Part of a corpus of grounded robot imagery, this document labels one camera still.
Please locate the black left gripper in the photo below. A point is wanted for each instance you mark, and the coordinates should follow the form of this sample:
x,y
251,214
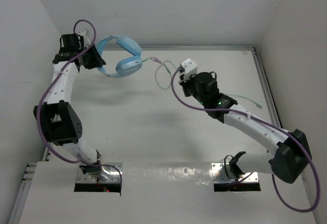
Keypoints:
x,y
97,60

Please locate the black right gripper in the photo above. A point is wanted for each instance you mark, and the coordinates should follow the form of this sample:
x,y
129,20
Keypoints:
x,y
185,83

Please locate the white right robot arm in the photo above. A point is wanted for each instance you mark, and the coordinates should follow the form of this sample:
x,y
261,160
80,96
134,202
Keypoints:
x,y
288,153

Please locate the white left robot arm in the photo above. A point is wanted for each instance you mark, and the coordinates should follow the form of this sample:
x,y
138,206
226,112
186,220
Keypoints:
x,y
58,125

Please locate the white front cover board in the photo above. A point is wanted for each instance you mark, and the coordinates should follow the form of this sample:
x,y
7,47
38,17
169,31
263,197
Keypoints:
x,y
152,193

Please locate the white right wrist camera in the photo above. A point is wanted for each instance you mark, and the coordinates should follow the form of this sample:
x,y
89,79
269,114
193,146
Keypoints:
x,y
188,68

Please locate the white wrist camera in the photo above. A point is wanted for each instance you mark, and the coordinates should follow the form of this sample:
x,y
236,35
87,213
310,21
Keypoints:
x,y
188,68
84,34

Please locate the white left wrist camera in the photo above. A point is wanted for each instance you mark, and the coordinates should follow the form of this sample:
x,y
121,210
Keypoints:
x,y
84,34

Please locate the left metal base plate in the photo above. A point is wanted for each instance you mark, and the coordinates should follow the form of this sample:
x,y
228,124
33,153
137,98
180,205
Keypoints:
x,y
107,174

